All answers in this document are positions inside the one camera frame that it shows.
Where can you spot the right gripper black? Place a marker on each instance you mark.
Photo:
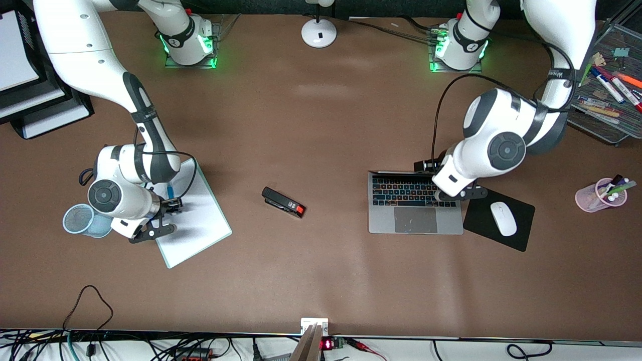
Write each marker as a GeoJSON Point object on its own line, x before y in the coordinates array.
{"type": "Point", "coordinates": [171, 205]}

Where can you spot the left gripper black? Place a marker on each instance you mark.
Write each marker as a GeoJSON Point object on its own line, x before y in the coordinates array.
{"type": "Point", "coordinates": [430, 165]}

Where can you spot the grey laptop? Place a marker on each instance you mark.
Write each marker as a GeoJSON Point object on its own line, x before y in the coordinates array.
{"type": "Point", "coordinates": [415, 218]}

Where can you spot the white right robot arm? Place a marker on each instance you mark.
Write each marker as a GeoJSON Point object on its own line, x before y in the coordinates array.
{"type": "Point", "coordinates": [75, 50]}

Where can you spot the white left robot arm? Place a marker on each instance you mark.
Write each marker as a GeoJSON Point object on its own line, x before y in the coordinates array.
{"type": "Point", "coordinates": [501, 145]}

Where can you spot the black purple marker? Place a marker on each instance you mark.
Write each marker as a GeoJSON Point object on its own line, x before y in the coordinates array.
{"type": "Point", "coordinates": [616, 179]}

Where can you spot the green marker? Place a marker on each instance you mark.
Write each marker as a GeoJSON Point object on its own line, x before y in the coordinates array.
{"type": "Point", "coordinates": [622, 189]}

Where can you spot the white marker red cap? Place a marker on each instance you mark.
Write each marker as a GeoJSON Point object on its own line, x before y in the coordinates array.
{"type": "Point", "coordinates": [624, 92]}

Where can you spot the white paper sheet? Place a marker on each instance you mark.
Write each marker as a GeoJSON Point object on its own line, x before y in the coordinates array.
{"type": "Point", "coordinates": [200, 220]}

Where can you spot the mint green clipboard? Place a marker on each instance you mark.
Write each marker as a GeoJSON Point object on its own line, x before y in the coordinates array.
{"type": "Point", "coordinates": [173, 263]}

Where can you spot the black mouse pad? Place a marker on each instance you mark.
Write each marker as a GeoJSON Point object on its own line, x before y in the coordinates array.
{"type": "Point", "coordinates": [479, 225]}

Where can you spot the blue mesh pen cup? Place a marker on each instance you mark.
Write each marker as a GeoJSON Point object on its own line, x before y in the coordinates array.
{"type": "Point", "coordinates": [75, 220]}

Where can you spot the white computer mouse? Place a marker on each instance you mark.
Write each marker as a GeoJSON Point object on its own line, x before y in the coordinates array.
{"type": "Point", "coordinates": [503, 219]}

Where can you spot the black stapler red end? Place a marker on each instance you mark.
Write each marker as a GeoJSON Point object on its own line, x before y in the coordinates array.
{"type": "Point", "coordinates": [281, 201]}

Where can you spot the black orange power strip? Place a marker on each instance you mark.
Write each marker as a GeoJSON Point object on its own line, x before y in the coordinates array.
{"type": "Point", "coordinates": [193, 355]}

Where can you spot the white round lamp base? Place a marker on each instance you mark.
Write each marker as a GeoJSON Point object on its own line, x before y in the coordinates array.
{"type": "Point", "coordinates": [319, 34]}

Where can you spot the pink mesh pen cup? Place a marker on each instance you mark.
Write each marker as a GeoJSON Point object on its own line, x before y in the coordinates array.
{"type": "Point", "coordinates": [589, 199]}

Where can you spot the black stacked document tray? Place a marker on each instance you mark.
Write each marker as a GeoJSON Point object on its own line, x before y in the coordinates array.
{"type": "Point", "coordinates": [20, 100]}

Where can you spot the metal mesh desk tray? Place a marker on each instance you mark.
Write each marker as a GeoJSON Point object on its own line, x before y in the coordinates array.
{"type": "Point", "coordinates": [607, 130]}

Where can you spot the circuit board red display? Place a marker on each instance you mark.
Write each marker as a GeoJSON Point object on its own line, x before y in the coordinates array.
{"type": "Point", "coordinates": [327, 344]}

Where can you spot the orange highlighter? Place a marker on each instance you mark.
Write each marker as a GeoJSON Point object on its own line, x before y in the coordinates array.
{"type": "Point", "coordinates": [629, 80]}

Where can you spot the teal binder clip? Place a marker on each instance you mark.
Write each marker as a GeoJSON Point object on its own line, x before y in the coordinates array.
{"type": "Point", "coordinates": [622, 52]}

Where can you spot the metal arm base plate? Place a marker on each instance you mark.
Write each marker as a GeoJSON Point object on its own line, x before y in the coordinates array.
{"type": "Point", "coordinates": [200, 65]}
{"type": "Point", "coordinates": [441, 69]}

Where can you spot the white post bracket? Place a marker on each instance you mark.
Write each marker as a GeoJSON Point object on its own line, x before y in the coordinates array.
{"type": "Point", "coordinates": [307, 322]}

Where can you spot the aluminium profile post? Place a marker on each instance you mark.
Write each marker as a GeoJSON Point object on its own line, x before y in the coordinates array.
{"type": "Point", "coordinates": [308, 346]}

